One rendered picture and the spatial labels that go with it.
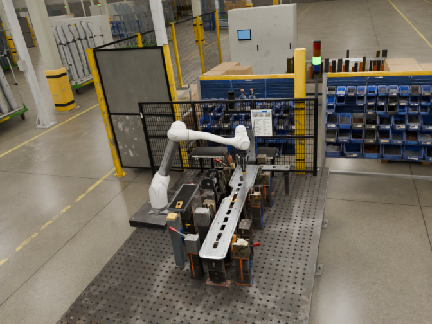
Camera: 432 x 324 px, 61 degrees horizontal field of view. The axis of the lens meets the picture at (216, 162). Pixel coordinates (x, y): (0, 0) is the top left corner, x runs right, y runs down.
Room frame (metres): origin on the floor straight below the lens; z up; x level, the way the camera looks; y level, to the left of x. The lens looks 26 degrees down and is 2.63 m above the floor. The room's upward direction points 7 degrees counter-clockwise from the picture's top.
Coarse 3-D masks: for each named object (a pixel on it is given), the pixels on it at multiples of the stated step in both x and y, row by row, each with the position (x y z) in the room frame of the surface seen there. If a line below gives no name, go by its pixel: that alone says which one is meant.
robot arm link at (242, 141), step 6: (192, 132) 3.01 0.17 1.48; (198, 132) 3.02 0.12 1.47; (204, 132) 3.02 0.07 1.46; (192, 138) 2.99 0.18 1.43; (198, 138) 3.01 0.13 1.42; (204, 138) 3.00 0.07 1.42; (210, 138) 2.96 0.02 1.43; (216, 138) 2.94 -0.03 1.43; (222, 138) 2.91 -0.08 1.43; (228, 138) 2.91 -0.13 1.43; (234, 138) 2.89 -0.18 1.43; (240, 138) 2.86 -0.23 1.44; (246, 138) 2.86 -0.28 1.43; (228, 144) 2.88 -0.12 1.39; (234, 144) 2.86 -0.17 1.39; (240, 144) 2.82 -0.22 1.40; (246, 144) 2.81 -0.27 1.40
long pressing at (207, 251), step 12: (240, 168) 3.15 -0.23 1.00; (252, 168) 3.13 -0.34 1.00; (252, 180) 2.90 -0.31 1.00; (240, 192) 2.71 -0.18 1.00; (228, 204) 2.54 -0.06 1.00; (240, 204) 2.52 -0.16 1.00; (216, 216) 2.39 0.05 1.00; (228, 216) 2.38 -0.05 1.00; (216, 228) 2.24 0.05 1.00; (228, 228) 2.22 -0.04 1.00; (204, 240) 2.10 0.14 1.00; (228, 240) 2.08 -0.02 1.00; (204, 252) 1.98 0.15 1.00; (216, 252) 1.97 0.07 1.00
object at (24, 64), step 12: (0, 0) 8.45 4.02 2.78; (12, 12) 8.49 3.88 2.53; (12, 24) 8.44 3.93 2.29; (12, 36) 8.45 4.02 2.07; (24, 48) 8.51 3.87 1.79; (24, 60) 8.42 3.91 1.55; (24, 72) 8.47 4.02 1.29; (36, 84) 8.51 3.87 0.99; (36, 96) 8.44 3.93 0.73; (36, 108) 8.45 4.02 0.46; (48, 120) 8.53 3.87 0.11
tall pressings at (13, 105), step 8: (0, 72) 9.18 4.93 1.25; (0, 80) 9.13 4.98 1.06; (0, 88) 9.26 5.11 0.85; (8, 88) 9.21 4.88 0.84; (0, 96) 8.90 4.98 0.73; (8, 96) 9.13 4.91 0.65; (0, 104) 8.83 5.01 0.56; (8, 104) 9.12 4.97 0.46; (16, 104) 9.22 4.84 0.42; (0, 112) 9.08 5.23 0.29
